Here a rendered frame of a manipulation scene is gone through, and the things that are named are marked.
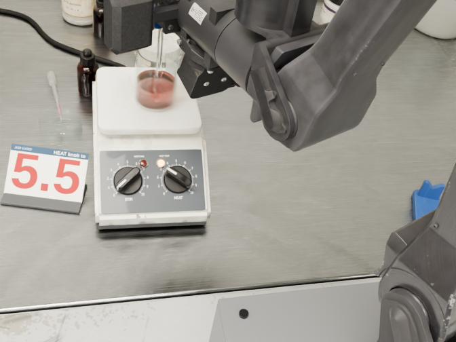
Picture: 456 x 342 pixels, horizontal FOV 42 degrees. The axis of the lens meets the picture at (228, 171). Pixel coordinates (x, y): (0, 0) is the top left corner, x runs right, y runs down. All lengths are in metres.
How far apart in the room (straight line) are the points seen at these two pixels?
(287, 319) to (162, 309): 0.16
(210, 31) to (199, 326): 0.30
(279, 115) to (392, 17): 0.12
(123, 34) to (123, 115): 0.19
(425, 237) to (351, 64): 0.12
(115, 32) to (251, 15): 0.13
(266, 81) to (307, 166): 0.37
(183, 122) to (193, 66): 0.14
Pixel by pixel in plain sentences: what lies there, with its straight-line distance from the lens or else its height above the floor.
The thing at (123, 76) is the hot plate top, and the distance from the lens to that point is 0.76.
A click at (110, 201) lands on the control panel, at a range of 0.67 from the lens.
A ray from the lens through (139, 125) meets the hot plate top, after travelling 0.69.
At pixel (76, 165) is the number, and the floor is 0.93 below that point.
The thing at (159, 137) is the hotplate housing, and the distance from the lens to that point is 0.70.
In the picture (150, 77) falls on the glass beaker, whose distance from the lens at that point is 0.67.
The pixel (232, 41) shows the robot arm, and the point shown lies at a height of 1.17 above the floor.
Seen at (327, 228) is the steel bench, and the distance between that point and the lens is 0.74.
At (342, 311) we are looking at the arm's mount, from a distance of 0.54.
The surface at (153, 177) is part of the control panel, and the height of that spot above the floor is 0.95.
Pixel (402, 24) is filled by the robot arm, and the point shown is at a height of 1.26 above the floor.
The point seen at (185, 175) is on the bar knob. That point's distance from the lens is 0.68.
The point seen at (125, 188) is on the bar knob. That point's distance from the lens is 0.67.
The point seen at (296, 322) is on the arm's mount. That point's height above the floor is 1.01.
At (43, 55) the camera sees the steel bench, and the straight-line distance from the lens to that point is 0.95.
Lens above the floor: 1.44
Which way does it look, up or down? 44 degrees down
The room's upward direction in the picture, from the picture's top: 11 degrees clockwise
